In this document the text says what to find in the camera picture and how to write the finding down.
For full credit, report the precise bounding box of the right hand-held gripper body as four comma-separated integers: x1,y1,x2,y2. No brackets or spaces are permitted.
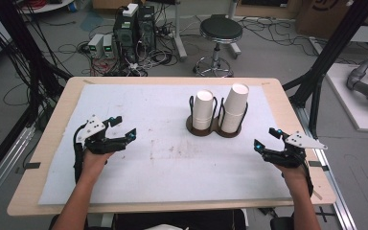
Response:
261,129,329,170

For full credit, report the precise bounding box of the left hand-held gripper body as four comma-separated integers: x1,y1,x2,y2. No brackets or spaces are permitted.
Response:
75,114,129,156

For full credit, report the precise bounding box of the tall stack of paper cups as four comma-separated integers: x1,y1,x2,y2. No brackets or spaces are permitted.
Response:
219,83,250,134

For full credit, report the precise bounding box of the dark double cup holder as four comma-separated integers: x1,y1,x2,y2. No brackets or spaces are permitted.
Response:
185,95,249,139

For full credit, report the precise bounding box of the person's right hand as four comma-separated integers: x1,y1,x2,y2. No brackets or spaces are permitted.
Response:
274,161,311,187

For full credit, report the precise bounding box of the person's left hand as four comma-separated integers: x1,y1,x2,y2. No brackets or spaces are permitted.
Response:
81,148,114,183

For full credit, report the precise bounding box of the white table mat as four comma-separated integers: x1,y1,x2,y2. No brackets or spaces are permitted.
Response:
37,83,293,205

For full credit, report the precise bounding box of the short stack of paper cups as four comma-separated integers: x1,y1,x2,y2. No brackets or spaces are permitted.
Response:
192,89,215,131

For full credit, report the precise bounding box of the grey bench power supply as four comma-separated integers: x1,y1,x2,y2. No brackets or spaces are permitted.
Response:
87,34,104,59
102,34,115,59

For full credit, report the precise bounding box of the white floor platform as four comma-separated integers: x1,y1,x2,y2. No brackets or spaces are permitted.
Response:
325,62,368,132

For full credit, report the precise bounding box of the black computer tower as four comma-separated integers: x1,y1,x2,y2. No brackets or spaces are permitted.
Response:
113,6,157,63

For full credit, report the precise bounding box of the person's dark clothing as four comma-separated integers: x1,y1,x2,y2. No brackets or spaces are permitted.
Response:
49,209,247,230

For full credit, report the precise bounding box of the white table leg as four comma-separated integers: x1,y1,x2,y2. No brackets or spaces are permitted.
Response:
172,0,189,61

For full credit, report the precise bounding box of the white box device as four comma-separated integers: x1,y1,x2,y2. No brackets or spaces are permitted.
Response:
122,3,139,17

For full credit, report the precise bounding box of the black round stool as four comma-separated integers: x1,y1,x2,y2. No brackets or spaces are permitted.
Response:
192,13,243,78

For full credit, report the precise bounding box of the brown cardboard box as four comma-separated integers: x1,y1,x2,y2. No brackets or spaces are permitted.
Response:
295,0,358,39

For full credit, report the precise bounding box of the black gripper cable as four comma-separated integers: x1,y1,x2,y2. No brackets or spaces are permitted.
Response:
73,126,84,184

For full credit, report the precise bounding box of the aluminium frame rail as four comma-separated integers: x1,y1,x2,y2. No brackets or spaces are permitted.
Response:
0,124,36,213
291,104,359,230

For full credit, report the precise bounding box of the tangle of floor cables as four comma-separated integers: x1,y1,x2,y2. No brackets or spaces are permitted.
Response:
76,18,180,78

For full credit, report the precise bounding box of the black metal frame post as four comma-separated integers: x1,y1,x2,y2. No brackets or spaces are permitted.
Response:
282,0,368,139
0,0,73,100

